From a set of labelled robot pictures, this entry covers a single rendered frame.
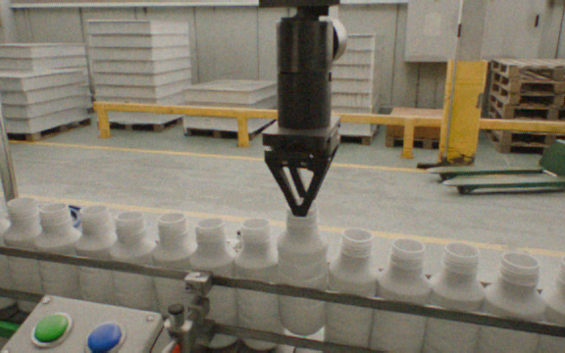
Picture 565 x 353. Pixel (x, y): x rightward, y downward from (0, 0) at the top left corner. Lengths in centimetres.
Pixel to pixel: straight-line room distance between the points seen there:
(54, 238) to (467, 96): 458
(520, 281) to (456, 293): 6
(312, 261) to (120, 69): 656
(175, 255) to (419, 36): 671
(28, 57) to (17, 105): 123
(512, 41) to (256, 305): 686
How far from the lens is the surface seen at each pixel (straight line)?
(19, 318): 79
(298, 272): 53
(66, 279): 72
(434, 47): 718
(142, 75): 682
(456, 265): 54
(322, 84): 47
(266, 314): 59
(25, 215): 74
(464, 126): 504
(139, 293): 65
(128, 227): 62
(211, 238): 57
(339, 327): 57
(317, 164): 46
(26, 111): 680
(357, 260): 54
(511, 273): 54
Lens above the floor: 140
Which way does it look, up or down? 18 degrees down
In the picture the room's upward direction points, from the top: straight up
